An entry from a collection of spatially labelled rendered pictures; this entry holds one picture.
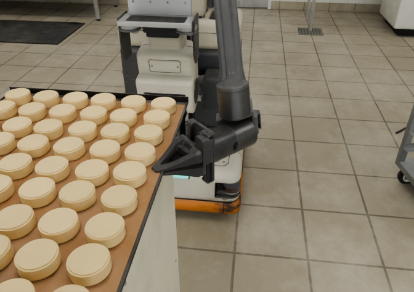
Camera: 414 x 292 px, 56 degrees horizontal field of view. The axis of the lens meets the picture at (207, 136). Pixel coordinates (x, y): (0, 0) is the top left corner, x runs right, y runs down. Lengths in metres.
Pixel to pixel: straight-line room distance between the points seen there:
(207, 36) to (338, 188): 1.01
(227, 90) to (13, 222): 0.37
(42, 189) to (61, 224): 0.08
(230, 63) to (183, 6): 0.64
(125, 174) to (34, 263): 0.18
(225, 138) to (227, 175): 0.99
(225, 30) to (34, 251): 0.53
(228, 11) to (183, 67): 0.71
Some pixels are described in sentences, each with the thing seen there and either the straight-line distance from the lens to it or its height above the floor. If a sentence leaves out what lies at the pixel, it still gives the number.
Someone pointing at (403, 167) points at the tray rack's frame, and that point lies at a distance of 2.12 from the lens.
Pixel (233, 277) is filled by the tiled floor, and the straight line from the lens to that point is 1.63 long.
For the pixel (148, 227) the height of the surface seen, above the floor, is 0.78.
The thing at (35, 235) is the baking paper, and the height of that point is 0.90.
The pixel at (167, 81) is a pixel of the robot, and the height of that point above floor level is 0.67.
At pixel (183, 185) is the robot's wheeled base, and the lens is 1.71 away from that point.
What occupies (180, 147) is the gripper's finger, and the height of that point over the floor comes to 0.92.
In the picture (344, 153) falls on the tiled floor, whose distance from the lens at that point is 2.39.
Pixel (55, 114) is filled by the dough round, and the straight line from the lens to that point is 0.80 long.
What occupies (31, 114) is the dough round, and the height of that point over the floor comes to 0.92.
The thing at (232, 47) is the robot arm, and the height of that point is 1.02.
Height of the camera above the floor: 1.29
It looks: 33 degrees down
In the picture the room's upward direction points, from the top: straight up
